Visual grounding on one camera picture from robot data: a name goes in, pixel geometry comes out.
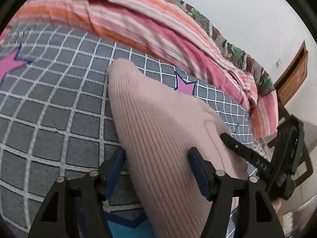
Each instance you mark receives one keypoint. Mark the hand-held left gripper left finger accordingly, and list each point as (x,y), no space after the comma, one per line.
(115,171)

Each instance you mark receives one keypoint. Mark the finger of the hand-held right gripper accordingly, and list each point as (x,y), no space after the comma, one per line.
(244,151)

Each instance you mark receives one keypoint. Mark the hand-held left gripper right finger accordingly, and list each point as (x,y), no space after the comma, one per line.
(198,173)

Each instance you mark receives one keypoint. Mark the pink ribbed knit garment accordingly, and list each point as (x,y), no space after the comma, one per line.
(158,133)

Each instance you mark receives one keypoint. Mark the person's right hand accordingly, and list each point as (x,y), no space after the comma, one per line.
(276,205)

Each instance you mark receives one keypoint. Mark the dark wooden chair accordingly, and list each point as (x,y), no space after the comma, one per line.
(306,162)

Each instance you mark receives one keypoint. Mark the wooden cabinet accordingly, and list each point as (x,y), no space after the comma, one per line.
(294,76)

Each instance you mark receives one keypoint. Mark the grey checked star bedsheet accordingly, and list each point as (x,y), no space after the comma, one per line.
(54,109)

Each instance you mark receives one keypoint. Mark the floral patchwork blanket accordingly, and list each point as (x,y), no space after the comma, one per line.
(237,52)

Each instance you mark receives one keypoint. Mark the pink orange striped duvet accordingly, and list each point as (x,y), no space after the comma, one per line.
(138,22)

